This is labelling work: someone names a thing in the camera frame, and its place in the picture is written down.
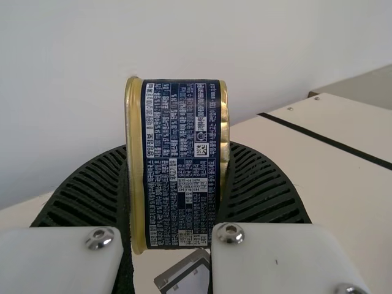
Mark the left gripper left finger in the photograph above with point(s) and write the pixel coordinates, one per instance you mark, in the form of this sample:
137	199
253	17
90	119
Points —
76	190

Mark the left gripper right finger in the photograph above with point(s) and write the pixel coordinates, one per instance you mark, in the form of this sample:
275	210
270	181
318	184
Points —
263	196

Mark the rectangular tin with blue label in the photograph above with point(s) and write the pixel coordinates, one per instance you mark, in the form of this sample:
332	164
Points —
177	159

